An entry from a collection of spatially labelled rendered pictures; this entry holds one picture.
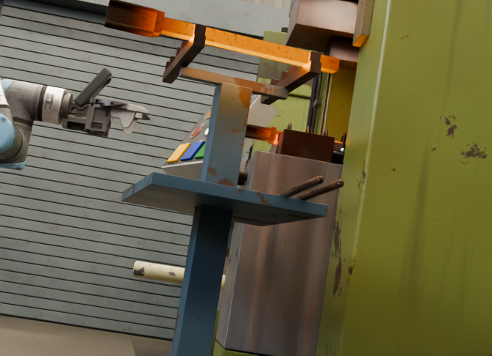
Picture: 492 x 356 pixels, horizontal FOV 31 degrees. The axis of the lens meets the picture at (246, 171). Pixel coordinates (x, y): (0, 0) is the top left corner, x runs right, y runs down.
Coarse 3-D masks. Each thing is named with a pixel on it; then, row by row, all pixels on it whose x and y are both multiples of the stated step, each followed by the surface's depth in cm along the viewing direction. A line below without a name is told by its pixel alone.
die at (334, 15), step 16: (304, 0) 218; (320, 0) 219; (336, 0) 219; (352, 0) 220; (304, 16) 218; (320, 16) 218; (336, 16) 219; (352, 16) 219; (288, 32) 233; (304, 32) 223; (320, 32) 221; (336, 32) 219; (352, 32) 218; (304, 48) 237; (320, 48) 235
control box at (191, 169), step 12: (252, 96) 270; (252, 108) 264; (264, 108) 266; (204, 120) 288; (252, 120) 264; (264, 120) 266; (192, 132) 288; (204, 132) 278; (180, 144) 288; (252, 144) 263; (168, 168) 281; (180, 168) 275; (192, 168) 268
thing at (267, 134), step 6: (252, 126) 219; (258, 126) 220; (246, 132) 220; (252, 132) 220; (258, 132) 220; (264, 132) 220; (270, 132) 220; (276, 132) 220; (258, 138) 220; (264, 138) 219; (270, 138) 218
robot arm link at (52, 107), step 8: (48, 88) 215; (56, 88) 216; (48, 96) 213; (56, 96) 214; (64, 96) 216; (48, 104) 213; (56, 104) 213; (48, 112) 213; (56, 112) 213; (48, 120) 215; (56, 120) 215
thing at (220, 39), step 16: (112, 0) 147; (112, 16) 147; (128, 16) 148; (144, 16) 149; (160, 16) 148; (144, 32) 148; (160, 32) 149; (176, 32) 149; (192, 32) 150; (208, 32) 151; (224, 32) 152; (224, 48) 154; (240, 48) 153; (256, 48) 153; (272, 48) 154; (288, 48) 155; (304, 64) 156; (336, 64) 157
